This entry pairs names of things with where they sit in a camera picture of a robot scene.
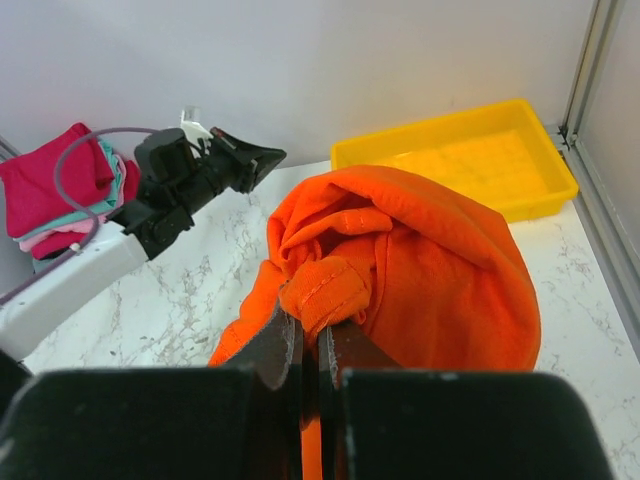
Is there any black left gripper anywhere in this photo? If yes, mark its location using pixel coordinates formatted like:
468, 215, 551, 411
134, 127, 286, 214

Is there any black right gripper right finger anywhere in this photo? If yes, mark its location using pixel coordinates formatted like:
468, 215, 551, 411
317, 321, 400, 388

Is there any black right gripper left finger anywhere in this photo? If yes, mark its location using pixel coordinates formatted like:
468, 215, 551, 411
224, 300, 303, 390

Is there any crimson folded t shirt top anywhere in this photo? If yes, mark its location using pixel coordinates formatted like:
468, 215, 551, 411
1, 123, 114, 239

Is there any yellow plastic tray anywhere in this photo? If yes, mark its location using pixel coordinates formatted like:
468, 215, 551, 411
330, 99, 579, 223

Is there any pink folded t shirt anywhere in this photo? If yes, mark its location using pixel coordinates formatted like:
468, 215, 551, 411
15, 154, 127, 252

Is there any crimson folded t shirt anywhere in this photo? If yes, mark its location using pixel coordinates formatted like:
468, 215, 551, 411
29, 160, 140, 260
1, 123, 114, 239

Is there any crimson folded t shirt lower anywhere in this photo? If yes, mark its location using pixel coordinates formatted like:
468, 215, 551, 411
29, 160, 140, 260

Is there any orange t shirt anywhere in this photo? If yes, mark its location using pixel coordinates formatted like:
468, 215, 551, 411
206, 164, 543, 480

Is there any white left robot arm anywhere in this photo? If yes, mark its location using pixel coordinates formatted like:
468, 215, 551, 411
1, 121, 286, 363

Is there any right aluminium frame post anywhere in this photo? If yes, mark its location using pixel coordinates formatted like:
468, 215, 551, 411
552, 1, 639, 348

